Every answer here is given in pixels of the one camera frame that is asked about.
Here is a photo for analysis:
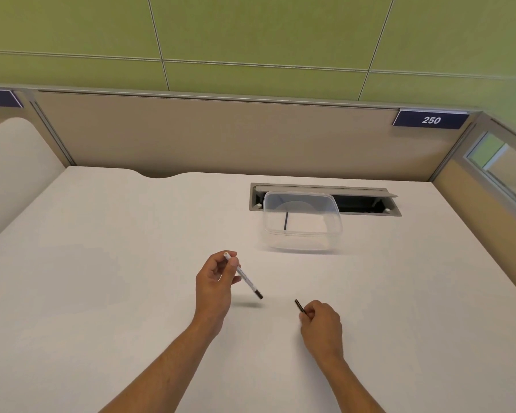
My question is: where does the person's left hand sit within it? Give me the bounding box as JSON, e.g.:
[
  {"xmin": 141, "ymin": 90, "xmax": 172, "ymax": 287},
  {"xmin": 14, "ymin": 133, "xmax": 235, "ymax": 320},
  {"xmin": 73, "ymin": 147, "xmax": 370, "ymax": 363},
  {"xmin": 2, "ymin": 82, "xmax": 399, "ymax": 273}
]
[{"xmin": 194, "ymin": 250, "xmax": 243, "ymax": 340}]

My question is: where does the person's right hand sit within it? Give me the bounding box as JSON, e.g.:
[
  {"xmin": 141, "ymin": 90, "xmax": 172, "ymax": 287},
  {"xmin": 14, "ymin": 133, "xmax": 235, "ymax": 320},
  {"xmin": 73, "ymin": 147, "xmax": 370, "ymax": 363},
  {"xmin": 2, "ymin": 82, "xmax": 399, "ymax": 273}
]
[{"xmin": 299, "ymin": 299, "xmax": 345, "ymax": 368}]

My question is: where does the white marker with black cap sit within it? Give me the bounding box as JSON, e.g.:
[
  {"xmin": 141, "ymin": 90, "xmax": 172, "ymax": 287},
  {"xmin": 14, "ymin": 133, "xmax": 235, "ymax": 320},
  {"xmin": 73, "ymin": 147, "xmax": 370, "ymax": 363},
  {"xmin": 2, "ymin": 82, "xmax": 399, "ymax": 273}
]
[{"xmin": 223, "ymin": 251, "xmax": 264, "ymax": 301}]

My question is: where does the clear plastic container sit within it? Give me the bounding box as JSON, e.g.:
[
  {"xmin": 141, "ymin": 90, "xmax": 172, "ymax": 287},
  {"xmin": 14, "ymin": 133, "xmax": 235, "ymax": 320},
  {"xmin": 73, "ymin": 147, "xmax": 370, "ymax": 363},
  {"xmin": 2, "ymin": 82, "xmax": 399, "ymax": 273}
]
[{"xmin": 262, "ymin": 191, "xmax": 343, "ymax": 254}]

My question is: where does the person's right forearm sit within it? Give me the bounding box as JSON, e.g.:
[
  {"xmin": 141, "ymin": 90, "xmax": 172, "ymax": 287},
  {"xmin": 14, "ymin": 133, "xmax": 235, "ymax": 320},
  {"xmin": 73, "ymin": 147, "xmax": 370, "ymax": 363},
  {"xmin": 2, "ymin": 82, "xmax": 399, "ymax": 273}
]
[{"xmin": 320, "ymin": 356, "xmax": 386, "ymax": 413}]

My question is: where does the person's left forearm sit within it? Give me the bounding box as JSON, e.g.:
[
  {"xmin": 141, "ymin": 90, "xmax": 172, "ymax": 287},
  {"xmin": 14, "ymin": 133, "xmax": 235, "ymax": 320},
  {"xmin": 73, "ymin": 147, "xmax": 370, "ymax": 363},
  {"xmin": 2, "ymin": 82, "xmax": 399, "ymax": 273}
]
[{"xmin": 99, "ymin": 320, "xmax": 218, "ymax": 413}]

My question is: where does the beige desk partition panel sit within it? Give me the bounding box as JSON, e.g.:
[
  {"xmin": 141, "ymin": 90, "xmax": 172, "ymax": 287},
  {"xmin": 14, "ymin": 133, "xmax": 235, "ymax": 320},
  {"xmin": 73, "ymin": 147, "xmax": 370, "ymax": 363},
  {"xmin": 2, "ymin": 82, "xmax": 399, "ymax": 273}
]
[{"xmin": 32, "ymin": 89, "xmax": 482, "ymax": 182}]

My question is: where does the beige side partition with window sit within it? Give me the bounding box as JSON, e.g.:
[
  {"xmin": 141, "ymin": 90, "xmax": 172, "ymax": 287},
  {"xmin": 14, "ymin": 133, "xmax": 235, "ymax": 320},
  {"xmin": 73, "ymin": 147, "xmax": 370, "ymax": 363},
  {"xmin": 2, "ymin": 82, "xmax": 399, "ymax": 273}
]
[{"xmin": 429, "ymin": 111, "xmax": 516, "ymax": 308}]

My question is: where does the navy desk number sign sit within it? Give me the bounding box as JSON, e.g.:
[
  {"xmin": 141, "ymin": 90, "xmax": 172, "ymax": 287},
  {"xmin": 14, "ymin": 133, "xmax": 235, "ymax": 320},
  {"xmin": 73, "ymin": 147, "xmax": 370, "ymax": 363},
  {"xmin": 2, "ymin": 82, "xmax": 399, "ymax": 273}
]
[
  {"xmin": 392, "ymin": 108, "xmax": 471, "ymax": 130},
  {"xmin": 0, "ymin": 88, "xmax": 25, "ymax": 109}
]

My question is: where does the grey desk cable tray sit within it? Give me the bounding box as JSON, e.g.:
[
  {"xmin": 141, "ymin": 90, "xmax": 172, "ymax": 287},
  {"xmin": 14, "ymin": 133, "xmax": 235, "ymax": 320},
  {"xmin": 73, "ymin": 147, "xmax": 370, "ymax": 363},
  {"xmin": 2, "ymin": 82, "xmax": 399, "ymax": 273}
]
[{"xmin": 249, "ymin": 182, "xmax": 402, "ymax": 217}]

